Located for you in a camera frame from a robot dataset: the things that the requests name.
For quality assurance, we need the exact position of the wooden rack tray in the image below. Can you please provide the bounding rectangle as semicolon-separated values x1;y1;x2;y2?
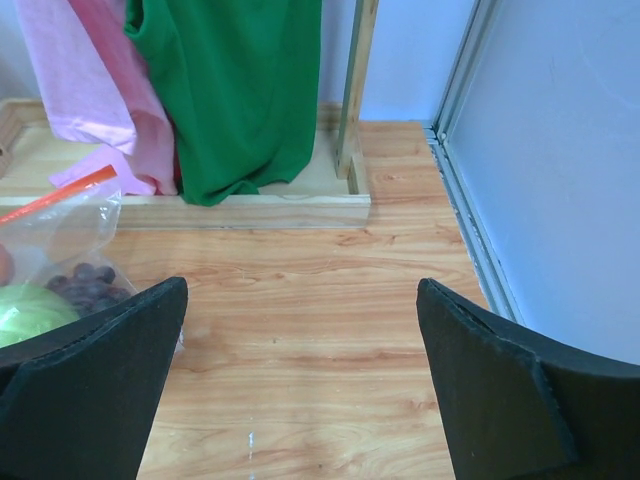
1;99;372;230

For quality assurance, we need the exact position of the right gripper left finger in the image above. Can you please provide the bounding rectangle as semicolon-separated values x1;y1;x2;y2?
1;277;188;479

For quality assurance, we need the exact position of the right wooden rack post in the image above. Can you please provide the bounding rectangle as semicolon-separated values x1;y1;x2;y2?
334;0;379;194

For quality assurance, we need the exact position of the orange pumpkin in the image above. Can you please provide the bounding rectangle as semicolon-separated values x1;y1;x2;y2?
0;245;15;287

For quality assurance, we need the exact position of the green shirt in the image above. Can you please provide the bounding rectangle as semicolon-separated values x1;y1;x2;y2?
124;0;322;200

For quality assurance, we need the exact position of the green apple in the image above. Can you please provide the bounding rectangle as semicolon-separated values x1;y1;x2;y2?
1;284;79;348

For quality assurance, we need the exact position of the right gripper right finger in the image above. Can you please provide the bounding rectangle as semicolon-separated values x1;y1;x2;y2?
416;279;639;479

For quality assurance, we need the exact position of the purple grape bunch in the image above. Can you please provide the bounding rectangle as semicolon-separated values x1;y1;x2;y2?
45;262;134;317

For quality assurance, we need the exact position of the pink shirt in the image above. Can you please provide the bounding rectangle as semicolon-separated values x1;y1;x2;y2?
15;0;177;195

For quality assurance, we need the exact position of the clear zip top bag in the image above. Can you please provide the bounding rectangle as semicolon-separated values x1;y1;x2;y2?
0;165;139;349

